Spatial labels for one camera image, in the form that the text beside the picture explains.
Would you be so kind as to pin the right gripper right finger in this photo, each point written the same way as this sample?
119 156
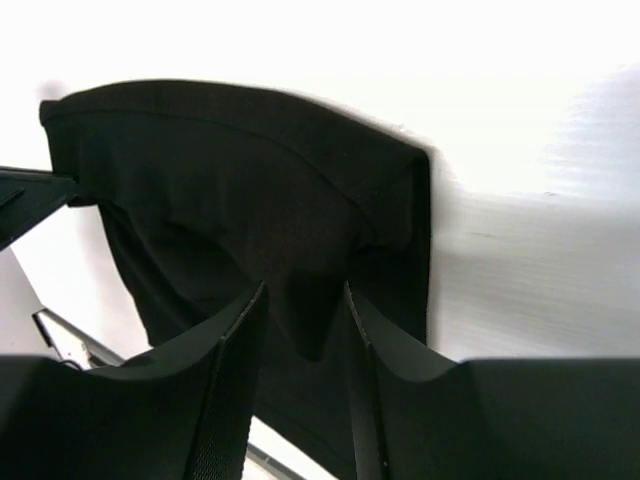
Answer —
419 415

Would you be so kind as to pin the black skirt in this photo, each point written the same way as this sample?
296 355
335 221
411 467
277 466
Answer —
207 189

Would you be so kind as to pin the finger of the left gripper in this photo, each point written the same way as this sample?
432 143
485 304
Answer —
28 197

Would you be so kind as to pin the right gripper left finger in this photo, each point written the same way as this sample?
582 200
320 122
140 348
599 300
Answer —
179 411

